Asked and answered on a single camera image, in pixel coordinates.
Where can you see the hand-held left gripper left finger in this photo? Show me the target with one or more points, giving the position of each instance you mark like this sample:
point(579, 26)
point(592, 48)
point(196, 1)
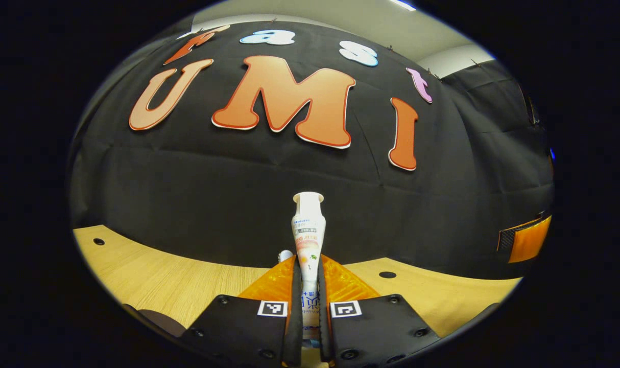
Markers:
point(295, 296)

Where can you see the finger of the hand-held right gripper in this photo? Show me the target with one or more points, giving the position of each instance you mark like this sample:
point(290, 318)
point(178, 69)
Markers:
point(529, 240)

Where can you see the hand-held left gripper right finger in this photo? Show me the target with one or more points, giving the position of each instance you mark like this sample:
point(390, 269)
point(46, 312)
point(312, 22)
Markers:
point(323, 296)

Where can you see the white toothpaste tube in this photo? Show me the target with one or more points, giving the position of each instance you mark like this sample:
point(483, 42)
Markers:
point(308, 230)

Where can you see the dark round coaster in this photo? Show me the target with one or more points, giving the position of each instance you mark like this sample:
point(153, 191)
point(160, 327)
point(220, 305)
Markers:
point(159, 321)

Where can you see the black backdrop cloth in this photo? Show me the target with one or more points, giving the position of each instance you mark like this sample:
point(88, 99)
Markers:
point(213, 204)

